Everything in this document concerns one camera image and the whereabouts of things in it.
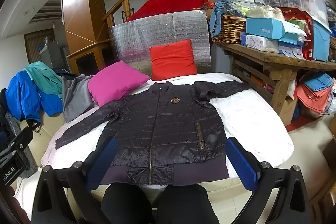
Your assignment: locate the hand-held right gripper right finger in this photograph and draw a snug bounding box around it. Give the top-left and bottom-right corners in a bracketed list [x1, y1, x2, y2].
[225, 136, 313, 224]

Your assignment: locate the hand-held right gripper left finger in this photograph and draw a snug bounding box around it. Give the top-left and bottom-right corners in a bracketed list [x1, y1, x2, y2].
[31, 137, 120, 224]

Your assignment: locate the dark quilted zip jacket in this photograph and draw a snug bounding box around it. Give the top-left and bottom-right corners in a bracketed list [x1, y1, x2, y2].
[55, 80, 251, 186]

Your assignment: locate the white blanket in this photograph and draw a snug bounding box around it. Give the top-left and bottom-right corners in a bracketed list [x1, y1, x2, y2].
[41, 73, 294, 188]

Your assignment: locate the person's left leg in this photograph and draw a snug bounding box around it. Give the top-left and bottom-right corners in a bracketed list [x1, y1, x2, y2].
[101, 183, 155, 224]

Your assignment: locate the blue jacket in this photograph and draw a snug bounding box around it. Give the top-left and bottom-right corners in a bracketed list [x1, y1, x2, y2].
[5, 70, 63, 123]

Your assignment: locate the grey garment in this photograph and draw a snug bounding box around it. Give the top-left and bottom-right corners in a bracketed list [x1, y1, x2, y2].
[62, 74, 97, 122]

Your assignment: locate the cardboard box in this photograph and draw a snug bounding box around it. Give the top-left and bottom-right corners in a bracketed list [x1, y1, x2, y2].
[278, 98, 298, 126]

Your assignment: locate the red floor mat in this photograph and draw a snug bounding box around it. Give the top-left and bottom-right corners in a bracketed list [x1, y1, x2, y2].
[285, 115, 315, 132]

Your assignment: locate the pink pillow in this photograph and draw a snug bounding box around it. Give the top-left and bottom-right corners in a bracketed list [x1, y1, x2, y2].
[87, 61, 151, 107]

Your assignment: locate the teal jacket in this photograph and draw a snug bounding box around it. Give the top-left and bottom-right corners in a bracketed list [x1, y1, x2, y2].
[25, 61, 63, 98]

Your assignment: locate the stack of orange cloths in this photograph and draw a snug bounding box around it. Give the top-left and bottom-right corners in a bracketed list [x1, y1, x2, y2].
[297, 82, 334, 115]

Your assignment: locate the wooden table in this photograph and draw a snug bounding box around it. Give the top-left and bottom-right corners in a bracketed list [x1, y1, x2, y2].
[213, 35, 336, 126]

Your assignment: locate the grey cabinet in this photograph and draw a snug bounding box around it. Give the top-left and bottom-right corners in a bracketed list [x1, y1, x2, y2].
[39, 40, 70, 69]

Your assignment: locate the white patterned tissue pack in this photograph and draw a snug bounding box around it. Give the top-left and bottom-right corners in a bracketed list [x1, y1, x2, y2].
[240, 34, 279, 52]

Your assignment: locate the red pillow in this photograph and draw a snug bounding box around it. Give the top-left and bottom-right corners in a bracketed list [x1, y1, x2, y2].
[149, 40, 198, 81]

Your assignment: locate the wicker basket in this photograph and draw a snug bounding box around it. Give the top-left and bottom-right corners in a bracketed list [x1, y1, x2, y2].
[207, 15, 247, 44]

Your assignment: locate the light blue shoe box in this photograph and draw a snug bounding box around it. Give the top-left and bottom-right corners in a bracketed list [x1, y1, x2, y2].
[246, 17, 307, 43]

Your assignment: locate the silver foil insulation board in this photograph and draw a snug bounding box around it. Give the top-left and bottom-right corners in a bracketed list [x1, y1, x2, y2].
[109, 10, 212, 80]

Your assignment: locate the blue plastic bin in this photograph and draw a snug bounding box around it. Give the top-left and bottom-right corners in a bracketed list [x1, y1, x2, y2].
[311, 21, 332, 62]

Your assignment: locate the cream cloth bundle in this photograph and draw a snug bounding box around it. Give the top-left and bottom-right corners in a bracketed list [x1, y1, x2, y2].
[245, 6, 285, 21]

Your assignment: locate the blue cloth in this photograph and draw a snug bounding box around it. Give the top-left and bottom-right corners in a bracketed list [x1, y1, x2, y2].
[209, 0, 246, 37]

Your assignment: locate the red gift bag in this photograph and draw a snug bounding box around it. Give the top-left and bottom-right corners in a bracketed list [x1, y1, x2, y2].
[278, 7, 314, 60]

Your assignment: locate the wooden column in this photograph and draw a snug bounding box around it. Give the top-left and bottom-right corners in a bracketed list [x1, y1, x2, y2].
[62, 0, 111, 75]

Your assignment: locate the red cloth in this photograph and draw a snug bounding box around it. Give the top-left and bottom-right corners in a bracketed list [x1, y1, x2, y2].
[125, 0, 213, 22]

